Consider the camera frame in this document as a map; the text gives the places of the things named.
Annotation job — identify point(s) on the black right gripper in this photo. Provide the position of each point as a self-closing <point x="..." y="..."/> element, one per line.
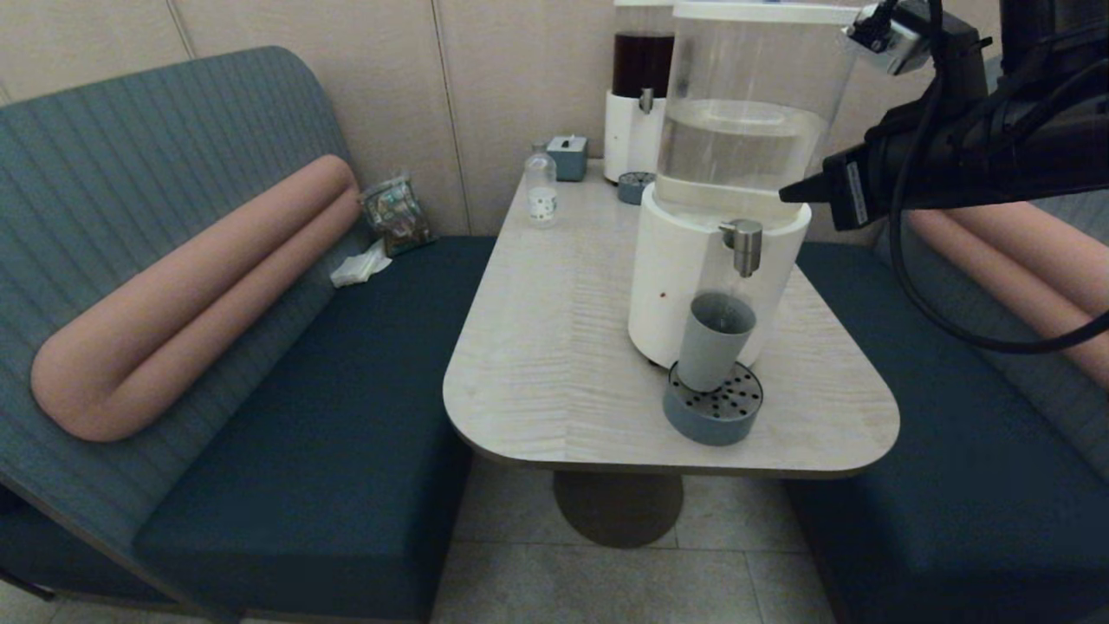
<point x="918" y="173"/>

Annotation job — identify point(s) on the steel water dispenser tap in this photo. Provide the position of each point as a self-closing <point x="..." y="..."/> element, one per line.
<point x="745" y="247"/>

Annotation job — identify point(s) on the grey plastic cup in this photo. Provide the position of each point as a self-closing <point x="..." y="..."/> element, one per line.
<point x="712" y="347"/>

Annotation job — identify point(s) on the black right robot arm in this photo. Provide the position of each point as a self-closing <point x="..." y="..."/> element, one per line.
<point x="1057" y="130"/>

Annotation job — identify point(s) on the clear water dispenser white base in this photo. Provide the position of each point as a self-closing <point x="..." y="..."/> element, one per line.
<point x="684" y="277"/>

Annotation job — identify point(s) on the small blue round drip tray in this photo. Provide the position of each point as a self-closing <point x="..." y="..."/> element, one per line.
<point x="634" y="189"/>

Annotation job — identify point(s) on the small steel beverage tap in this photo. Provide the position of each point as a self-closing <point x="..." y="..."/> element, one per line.
<point x="646" y="100"/>

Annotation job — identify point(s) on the dark beverage dispenser white base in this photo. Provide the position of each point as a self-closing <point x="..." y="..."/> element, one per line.
<point x="630" y="130"/>

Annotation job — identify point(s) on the pink tubular bolster cushion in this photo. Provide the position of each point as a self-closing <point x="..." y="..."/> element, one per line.
<point x="1040" y="277"/>
<point x="191" y="295"/>

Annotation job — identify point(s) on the blue-grey tissue box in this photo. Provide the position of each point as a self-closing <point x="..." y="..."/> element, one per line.
<point x="568" y="159"/>

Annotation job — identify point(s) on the large blue round drip tray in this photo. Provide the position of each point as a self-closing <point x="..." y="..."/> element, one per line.
<point x="712" y="425"/>

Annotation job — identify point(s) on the clear plastic bottle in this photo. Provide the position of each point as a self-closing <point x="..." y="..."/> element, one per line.
<point x="541" y="195"/>

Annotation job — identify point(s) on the teal upholstered booth sofa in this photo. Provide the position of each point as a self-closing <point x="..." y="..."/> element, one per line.
<point x="953" y="477"/>
<point x="346" y="390"/>

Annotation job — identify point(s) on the patterned snack bag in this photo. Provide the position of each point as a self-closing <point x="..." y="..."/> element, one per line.
<point x="397" y="217"/>

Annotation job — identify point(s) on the crumpled white tissue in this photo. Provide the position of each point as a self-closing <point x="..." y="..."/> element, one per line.
<point x="359" y="267"/>

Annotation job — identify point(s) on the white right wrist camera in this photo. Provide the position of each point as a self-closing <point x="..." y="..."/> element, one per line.
<point x="892" y="39"/>

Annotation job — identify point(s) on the round grey table pedestal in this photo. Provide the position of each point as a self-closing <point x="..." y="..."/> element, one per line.
<point x="619" y="511"/>

